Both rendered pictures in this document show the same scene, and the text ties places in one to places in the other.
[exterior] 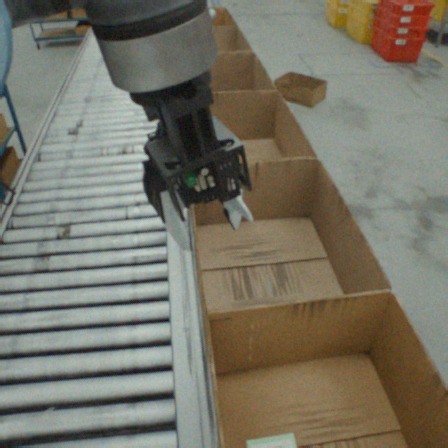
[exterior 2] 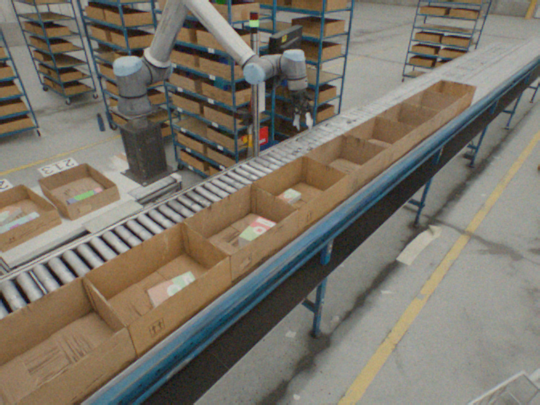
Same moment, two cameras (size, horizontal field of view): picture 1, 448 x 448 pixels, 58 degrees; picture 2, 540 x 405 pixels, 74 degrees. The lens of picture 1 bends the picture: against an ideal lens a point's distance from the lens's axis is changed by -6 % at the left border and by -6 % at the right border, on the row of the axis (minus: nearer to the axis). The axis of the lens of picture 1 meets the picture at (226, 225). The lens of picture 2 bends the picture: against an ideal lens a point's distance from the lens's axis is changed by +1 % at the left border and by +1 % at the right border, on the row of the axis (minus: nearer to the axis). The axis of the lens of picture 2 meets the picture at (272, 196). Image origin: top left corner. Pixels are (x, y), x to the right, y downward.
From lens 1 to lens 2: 148 cm
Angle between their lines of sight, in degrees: 39
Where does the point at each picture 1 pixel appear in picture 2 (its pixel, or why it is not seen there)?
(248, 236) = (351, 166)
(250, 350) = (311, 176)
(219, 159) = (298, 105)
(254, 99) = (405, 128)
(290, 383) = (315, 192)
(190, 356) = not seen: hidden behind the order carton
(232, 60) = (428, 112)
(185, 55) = (295, 85)
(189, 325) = not seen: hidden behind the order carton
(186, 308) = not seen: hidden behind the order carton
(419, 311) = (481, 312)
